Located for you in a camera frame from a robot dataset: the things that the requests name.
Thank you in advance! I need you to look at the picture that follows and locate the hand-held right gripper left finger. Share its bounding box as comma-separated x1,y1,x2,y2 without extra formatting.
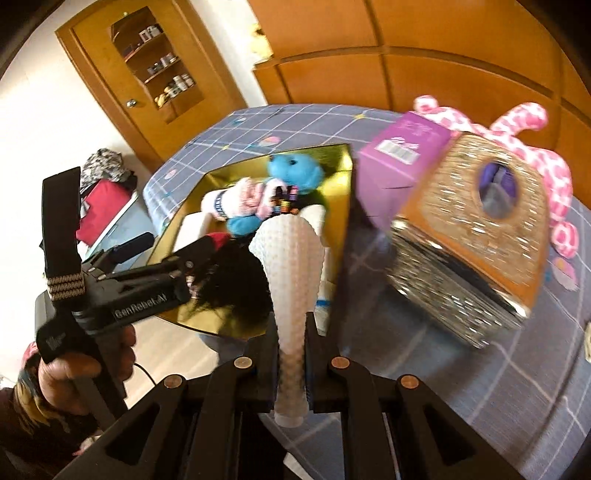
58,311,282,480

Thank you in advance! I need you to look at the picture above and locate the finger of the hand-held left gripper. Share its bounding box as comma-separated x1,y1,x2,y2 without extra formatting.
154,233,223,278
92,232,156,274

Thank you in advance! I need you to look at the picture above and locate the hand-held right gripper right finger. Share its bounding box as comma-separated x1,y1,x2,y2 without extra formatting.
302,311,525,480

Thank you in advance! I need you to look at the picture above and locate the black wig with coloured beads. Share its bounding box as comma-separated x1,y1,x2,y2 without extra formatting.
187,185,329,340

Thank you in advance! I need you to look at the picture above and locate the gold mirrored box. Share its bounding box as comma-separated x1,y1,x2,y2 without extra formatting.
147,143,398,344

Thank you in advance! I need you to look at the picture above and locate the white knobbly sock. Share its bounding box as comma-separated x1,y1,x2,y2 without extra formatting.
248,217,324,428

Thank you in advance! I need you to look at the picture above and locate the person's left hand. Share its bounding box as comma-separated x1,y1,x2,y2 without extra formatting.
38,323,138,396

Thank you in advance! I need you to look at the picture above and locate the red bag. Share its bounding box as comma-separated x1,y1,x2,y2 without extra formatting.
76,179,134,246

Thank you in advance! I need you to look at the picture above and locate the white rolled towel blue label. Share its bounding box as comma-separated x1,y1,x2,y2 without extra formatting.
201,188,236,221

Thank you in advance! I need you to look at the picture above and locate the black white patterned bag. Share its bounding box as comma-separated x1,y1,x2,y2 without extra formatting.
81,148,137,190

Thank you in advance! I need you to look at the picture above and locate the blue plush toy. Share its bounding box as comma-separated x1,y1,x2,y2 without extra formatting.
226,154,325,237

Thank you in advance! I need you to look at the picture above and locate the grey checked bed sheet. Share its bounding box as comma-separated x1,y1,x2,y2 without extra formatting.
142,104,591,462

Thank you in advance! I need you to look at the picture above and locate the group of small jars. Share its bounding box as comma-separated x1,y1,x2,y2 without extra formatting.
122,23,195,108

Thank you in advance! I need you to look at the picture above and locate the wooden door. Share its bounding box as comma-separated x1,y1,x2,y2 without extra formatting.
54,0,247,162

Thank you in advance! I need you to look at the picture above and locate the purple cardboard box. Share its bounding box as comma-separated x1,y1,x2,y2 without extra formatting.
358,112,452,232

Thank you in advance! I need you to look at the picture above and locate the wooden wardrobe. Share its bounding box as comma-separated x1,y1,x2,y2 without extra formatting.
247,0,591,139

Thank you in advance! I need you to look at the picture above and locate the pink spotted plush toy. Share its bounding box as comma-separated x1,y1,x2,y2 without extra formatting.
412,95,580,259

